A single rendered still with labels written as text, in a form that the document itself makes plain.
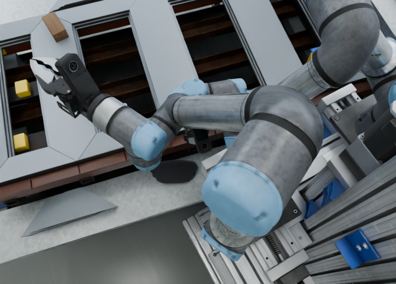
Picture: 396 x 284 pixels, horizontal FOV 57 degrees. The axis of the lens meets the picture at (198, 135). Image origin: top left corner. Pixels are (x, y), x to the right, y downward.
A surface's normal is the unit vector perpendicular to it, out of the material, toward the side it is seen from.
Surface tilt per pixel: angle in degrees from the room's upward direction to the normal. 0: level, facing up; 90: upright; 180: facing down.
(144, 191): 0
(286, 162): 23
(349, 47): 47
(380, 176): 90
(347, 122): 0
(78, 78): 59
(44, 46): 0
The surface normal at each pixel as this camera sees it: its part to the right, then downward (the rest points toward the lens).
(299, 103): 0.18, -0.68
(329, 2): -0.69, -0.17
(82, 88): 0.75, 0.18
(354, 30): -0.20, 0.11
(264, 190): 0.23, -0.19
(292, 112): -0.01, -0.56
